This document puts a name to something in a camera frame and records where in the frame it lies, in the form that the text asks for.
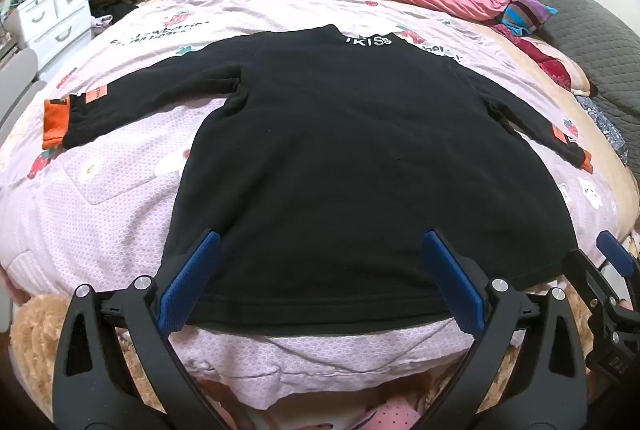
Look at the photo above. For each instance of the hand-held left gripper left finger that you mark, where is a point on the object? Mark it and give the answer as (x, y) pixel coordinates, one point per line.
(192, 275)

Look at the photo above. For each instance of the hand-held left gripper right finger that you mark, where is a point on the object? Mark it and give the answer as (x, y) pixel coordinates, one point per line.
(452, 275)

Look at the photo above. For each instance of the black sweater with orange cuffs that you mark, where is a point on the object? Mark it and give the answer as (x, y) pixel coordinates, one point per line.
(350, 159)

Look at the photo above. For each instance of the white drawer cabinet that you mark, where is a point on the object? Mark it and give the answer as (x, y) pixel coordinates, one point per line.
(50, 19)

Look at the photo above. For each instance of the grey chair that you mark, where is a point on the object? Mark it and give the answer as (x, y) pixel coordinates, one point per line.
(17, 84)

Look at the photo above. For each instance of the brown plush blanket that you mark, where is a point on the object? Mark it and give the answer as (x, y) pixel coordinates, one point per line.
(40, 340)

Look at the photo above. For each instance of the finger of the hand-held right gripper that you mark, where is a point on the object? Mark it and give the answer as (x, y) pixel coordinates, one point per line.
(611, 252)
(587, 277)

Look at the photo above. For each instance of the pink dotted cloth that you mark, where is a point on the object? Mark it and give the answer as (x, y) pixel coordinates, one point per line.
(380, 415)

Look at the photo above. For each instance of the lilac small cloth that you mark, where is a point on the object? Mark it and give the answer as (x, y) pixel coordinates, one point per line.
(101, 22)

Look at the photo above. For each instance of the blue floral cloth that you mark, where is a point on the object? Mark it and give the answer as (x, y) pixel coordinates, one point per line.
(602, 124)

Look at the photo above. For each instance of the red cloth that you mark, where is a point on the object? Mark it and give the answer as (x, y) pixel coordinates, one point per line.
(545, 59)

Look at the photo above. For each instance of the striped colourful cloth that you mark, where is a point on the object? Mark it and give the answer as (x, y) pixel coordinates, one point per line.
(525, 12)

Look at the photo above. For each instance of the grey quilted headboard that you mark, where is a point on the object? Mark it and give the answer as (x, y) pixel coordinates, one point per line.
(590, 24)

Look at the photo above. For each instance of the peach bed sheet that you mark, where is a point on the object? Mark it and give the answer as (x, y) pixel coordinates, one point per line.
(545, 94)

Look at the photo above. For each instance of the pink strawberry print blanket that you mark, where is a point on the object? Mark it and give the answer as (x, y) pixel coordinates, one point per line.
(125, 190)

